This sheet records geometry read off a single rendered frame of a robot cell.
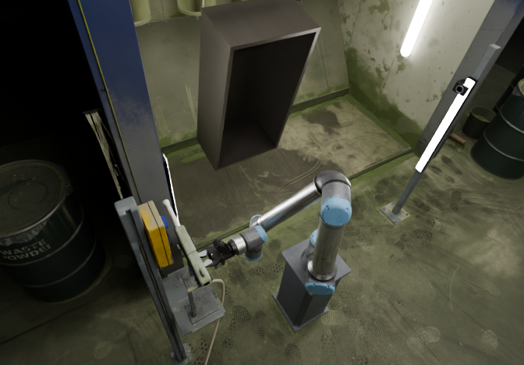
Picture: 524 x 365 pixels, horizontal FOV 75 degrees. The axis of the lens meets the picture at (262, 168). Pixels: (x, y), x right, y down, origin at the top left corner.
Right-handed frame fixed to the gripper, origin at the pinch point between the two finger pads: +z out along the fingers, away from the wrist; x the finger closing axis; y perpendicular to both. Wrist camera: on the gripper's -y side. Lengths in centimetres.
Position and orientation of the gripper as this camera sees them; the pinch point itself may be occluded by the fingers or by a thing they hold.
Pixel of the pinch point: (192, 264)
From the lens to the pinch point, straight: 159.1
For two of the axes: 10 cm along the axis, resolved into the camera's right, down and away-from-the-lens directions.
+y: -0.7, 6.8, 7.3
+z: -8.6, 3.4, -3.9
